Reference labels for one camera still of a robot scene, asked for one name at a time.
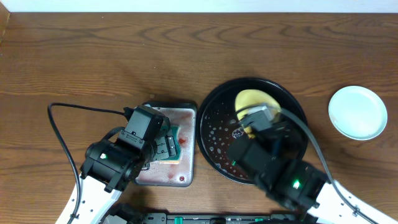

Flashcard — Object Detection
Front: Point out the right black cable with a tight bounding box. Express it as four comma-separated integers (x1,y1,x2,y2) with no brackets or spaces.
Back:
279,107,380,224

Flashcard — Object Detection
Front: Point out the left black cable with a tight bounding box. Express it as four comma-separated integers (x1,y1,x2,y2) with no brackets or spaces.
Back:
47,102,131,224

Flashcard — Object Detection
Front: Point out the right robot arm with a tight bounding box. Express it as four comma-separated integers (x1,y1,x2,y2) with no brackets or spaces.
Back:
227,104,395,223

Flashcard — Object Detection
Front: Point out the green yellow sponge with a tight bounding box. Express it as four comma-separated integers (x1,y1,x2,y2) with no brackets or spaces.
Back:
152,125,181,161

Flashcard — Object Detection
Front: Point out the light blue plate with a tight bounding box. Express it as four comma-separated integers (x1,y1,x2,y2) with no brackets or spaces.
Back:
328,86,388,141

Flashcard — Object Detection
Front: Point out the black cable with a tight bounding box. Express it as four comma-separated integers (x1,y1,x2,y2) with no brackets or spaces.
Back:
279,107,380,224
47,102,131,224

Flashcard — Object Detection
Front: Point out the round black tray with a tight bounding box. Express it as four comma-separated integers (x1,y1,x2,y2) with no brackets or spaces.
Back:
195,77,308,185

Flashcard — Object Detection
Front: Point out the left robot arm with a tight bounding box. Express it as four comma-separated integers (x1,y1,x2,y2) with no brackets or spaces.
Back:
52,105,176,223

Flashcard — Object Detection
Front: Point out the yellow plate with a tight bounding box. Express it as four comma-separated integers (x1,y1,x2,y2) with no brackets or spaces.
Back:
234,89,282,139

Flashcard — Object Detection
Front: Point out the rectangular black soapy tray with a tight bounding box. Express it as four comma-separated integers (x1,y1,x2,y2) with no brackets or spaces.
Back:
134,101,197,187

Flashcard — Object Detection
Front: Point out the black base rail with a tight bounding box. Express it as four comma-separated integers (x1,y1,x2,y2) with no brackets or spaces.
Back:
101,203,315,224

